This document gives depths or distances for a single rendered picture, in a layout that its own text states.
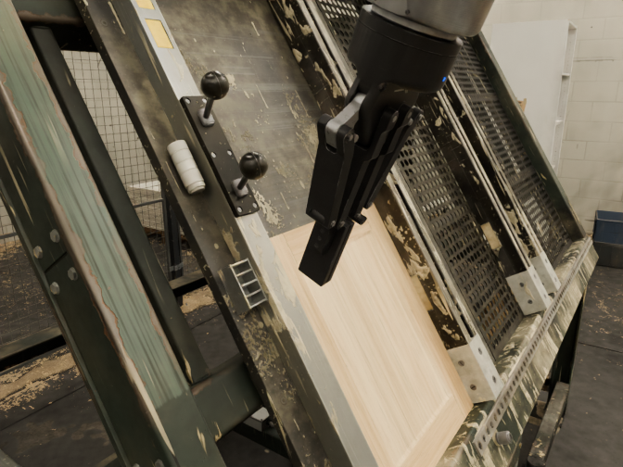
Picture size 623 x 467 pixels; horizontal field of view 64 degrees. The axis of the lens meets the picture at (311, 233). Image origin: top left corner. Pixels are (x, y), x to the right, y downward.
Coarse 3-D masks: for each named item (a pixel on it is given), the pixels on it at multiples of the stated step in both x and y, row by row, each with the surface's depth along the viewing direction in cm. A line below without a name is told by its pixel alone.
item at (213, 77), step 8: (208, 72) 65; (216, 72) 65; (208, 80) 65; (216, 80) 65; (224, 80) 65; (208, 88) 65; (216, 88) 65; (224, 88) 66; (208, 96) 66; (216, 96) 66; (208, 104) 71; (200, 112) 75; (208, 112) 73; (208, 120) 75
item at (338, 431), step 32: (128, 0) 76; (128, 32) 78; (160, 64) 75; (160, 96) 77; (192, 128) 75; (224, 224) 75; (256, 224) 77; (256, 256) 74; (288, 288) 76; (288, 320) 74; (288, 352) 74; (320, 352) 76; (320, 384) 73; (320, 416) 73; (352, 416) 76; (352, 448) 73
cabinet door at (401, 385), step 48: (288, 240) 84; (384, 240) 105; (336, 288) 88; (384, 288) 99; (336, 336) 83; (384, 336) 93; (432, 336) 104; (384, 384) 88; (432, 384) 98; (384, 432) 83; (432, 432) 92
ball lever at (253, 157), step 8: (248, 152) 65; (256, 152) 65; (240, 160) 65; (248, 160) 64; (256, 160) 64; (264, 160) 65; (240, 168) 65; (248, 168) 64; (256, 168) 64; (264, 168) 65; (248, 176) 65; (256, 176) 65; (232, 184) 75; (240, 184) 72; (240, 192) 74
